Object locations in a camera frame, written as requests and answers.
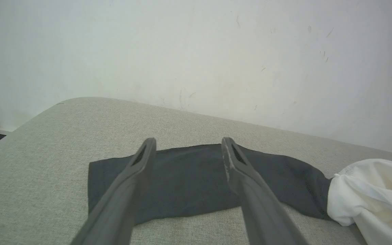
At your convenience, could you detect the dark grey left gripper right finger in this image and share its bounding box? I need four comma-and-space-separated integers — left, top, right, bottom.
221, 137, 309, 245

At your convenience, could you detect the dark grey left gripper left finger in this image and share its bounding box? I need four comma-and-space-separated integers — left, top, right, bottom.
70, 137, 157, 245

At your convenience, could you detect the grey fabric sofa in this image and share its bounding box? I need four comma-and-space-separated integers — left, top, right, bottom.
0, 97, 392, 245

